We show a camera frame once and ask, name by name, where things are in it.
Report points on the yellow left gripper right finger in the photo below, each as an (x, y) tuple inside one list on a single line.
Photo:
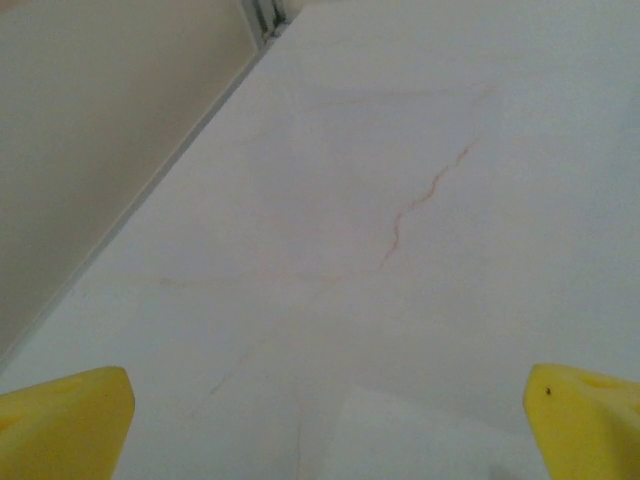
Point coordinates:
[(590, 430)]

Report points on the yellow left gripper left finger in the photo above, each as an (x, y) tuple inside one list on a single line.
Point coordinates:
[(60, 430)]

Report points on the aluminium side rail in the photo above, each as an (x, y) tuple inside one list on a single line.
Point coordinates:
[(132, 206)]

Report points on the aluminium frame post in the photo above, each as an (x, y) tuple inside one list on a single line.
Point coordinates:
[(265, 17)]

